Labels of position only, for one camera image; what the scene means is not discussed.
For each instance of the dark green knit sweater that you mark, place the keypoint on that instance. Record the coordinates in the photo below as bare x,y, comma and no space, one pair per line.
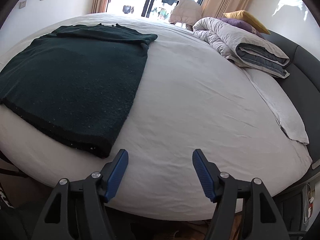
77,84

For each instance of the flat white pillowcase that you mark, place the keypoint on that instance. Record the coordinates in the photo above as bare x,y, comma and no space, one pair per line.
280,105

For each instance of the yellow pillow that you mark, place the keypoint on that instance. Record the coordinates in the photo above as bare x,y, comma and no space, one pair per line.
248,18

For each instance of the white bed sheet mattress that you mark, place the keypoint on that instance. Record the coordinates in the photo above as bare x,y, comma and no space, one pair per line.
190,97

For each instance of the beige puffer vest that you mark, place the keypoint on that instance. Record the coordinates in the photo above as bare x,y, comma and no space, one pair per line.
186,11

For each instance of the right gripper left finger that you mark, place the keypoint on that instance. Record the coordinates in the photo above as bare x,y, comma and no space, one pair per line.
75,209

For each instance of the white wall socket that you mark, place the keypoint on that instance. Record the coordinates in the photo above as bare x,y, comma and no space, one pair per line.
22,4

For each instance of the folded grey white duvet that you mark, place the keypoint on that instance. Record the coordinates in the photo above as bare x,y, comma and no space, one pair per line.
243,48

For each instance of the dark grey upholstered headboard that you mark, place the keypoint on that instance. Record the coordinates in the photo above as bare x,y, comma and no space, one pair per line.
302,87

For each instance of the purple pillow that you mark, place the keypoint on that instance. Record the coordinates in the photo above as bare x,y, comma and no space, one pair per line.
242,25

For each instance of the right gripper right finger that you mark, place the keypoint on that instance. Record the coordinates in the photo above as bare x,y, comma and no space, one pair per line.
260,217

